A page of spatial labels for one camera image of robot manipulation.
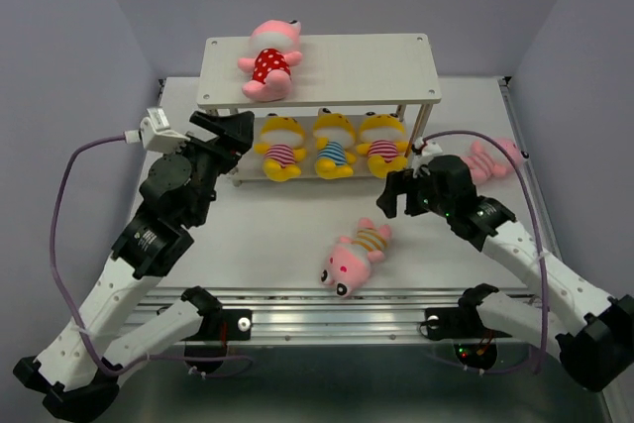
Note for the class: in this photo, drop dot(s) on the pink frog toy orange stripes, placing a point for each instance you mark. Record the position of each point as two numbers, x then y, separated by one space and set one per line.
348 266

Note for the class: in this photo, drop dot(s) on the yellow frog toy red stripes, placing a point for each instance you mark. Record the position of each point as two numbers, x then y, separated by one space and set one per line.
383 143

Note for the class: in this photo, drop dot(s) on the aluminium front rail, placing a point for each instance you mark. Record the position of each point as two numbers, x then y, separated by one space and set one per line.
317 317

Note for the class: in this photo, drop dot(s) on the pink frog toy polka dots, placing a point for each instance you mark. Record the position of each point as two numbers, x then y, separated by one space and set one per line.
273 51

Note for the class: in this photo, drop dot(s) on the yellow frog toy blue stripes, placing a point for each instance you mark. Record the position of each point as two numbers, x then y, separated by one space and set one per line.
334 137

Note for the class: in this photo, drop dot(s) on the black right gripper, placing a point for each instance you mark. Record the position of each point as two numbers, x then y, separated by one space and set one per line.
398 182

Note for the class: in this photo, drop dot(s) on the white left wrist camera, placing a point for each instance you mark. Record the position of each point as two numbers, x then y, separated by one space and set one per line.
156 134

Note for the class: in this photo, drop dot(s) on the yellow frog toy pink stripes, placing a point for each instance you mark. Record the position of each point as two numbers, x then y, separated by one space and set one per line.
282 144

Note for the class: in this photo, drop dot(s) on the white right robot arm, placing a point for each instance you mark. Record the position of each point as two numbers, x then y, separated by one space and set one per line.
589 331

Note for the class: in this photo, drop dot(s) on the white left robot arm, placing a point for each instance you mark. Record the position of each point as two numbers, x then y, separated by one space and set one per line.
80 373

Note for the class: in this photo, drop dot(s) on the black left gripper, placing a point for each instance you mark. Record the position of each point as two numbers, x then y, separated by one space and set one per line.
238 130

